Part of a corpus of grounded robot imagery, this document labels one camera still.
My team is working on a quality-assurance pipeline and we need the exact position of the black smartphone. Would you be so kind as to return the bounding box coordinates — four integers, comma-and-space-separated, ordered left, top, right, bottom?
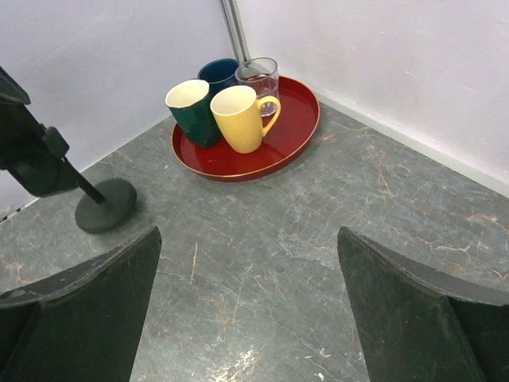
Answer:
1, 70, 79, 197

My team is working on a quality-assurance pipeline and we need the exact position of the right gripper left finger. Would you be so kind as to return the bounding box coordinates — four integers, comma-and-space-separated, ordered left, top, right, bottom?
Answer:
1, 227, 161, 381

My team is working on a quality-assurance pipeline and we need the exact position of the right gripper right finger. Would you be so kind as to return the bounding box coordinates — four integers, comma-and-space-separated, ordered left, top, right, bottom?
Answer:
337, 226, 508, 381

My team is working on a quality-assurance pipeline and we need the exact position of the clear drinking glass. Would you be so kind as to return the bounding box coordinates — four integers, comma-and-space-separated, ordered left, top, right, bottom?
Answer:
235, 57, 279, 99

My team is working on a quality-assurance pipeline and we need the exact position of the black phone stand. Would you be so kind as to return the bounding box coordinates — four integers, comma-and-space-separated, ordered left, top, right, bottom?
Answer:
39, 126, 138, 235

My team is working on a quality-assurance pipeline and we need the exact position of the red round tray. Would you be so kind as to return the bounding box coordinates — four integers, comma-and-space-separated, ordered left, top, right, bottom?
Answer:
171, 76, 321, 182

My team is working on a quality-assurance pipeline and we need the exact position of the blue mug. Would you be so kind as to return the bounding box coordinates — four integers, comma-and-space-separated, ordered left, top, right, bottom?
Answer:
197, 58, 239, 97

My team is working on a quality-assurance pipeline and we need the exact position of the dark green mug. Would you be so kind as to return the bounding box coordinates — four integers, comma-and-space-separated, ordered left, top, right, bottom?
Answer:
165, 79, 221, 148

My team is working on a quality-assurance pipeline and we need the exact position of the yellow mug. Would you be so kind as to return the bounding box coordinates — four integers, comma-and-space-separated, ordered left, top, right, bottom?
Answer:
210, 85, 282, 154

